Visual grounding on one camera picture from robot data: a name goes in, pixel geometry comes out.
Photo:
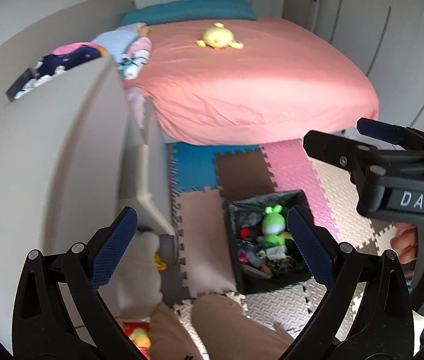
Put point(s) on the person right hand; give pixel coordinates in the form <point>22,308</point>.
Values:
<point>405,244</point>

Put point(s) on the wardrobe doors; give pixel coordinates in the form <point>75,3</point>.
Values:
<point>384,39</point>

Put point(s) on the foam puzzle floor mat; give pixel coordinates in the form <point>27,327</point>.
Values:
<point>205,178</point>

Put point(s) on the red plush toy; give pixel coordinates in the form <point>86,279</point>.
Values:
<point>245,233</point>

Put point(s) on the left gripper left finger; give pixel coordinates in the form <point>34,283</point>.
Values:
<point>58,312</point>

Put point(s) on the yellow duck plush toy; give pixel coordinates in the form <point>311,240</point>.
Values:
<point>218,37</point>

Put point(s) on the dark floral clothing pile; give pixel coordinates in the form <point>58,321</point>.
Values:
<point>49,66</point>

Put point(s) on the pink bed mattress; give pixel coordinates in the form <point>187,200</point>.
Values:
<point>282,83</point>

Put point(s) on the black lined trash bin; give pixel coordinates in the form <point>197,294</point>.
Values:
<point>264,255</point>

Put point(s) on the green frog plush toy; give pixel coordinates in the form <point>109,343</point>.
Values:
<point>272,226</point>

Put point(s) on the teal pillow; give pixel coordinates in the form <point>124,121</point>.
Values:
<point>186,10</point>

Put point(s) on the red yellow toy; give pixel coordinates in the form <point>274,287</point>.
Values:
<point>138,333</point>

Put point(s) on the light blue folded blanket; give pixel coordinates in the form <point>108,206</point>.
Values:
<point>116,42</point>

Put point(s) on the person beige trouser leg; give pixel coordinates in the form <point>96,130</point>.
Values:
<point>223,329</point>

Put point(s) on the white plush toy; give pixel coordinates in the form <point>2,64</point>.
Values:
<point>135,287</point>

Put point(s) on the beige dresser cabinet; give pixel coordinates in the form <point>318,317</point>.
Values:
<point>71,156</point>

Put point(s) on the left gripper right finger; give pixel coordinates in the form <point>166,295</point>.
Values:
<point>366,311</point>

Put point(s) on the pink white folded clothes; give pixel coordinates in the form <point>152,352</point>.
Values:
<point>134,59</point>

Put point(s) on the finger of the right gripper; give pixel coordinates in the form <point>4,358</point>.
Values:
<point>409,139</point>
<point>354,157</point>

